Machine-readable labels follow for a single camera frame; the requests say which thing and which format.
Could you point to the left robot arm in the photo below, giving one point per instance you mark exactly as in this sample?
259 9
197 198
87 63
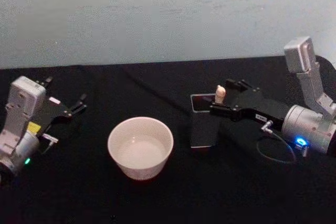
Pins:
22 103

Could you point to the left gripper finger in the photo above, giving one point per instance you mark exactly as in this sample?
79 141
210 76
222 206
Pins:
78 108
46 81

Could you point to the white round bowl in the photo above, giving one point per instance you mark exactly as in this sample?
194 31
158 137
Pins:
140 148

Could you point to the small cream plastic piece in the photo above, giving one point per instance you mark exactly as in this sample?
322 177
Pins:
220 94

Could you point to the black table cloth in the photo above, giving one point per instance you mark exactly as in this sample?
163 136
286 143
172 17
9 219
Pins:
168 197

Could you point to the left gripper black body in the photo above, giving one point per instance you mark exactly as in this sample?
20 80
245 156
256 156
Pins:
53 113

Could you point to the black box with silver edge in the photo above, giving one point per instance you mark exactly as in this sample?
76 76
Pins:
204 132

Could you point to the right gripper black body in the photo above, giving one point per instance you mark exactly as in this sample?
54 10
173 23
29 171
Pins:
265 108

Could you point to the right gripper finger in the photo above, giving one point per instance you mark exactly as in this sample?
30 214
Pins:
228 112
240 87

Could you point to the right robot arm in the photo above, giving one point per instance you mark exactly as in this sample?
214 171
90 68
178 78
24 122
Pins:
307 127

